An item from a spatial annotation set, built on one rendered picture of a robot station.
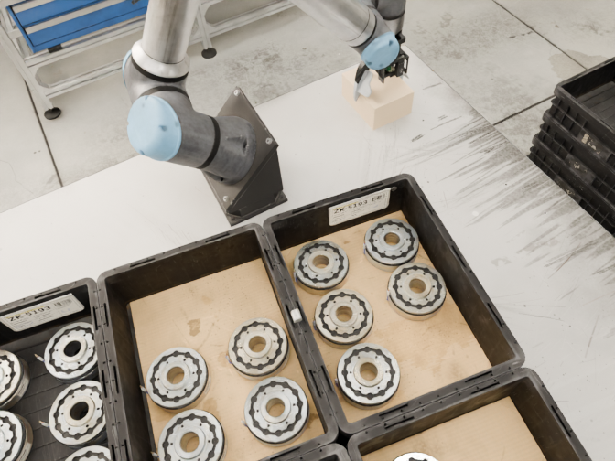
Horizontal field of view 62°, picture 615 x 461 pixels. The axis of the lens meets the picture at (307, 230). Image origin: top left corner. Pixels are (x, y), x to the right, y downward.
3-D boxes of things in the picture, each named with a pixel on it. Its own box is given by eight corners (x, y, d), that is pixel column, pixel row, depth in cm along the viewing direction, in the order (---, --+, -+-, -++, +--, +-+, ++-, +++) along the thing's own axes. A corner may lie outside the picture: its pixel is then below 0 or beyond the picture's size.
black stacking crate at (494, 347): (269, 253, 102) (261, 221, 93) (403, 208, 106) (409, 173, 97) (343, 452, 81) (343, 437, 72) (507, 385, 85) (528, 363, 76)
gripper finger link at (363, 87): (357, 110, 129) (375, 79, 124) (344, 96, 132) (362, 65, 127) (365, 112, 131) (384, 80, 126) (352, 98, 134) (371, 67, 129)
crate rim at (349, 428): (261, 227, 94) (259, 219, 92) (408, 177, 99) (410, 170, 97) (342, 441, 73) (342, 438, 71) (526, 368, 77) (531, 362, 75)
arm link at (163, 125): (189, 180, 108) (130, 167, 98) (173, 133, 114) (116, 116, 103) (221, 144, 102) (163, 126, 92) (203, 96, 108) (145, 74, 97)
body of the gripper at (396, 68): (381, 86, 124) (384, 44, 114) (362, 67, 128) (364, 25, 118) (407, 75, 126) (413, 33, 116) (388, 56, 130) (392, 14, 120)
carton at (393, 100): (341, 94, 142) (341, 73, 136) (378, 79, 145) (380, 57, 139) (372, 130, 134) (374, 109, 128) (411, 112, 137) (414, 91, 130)
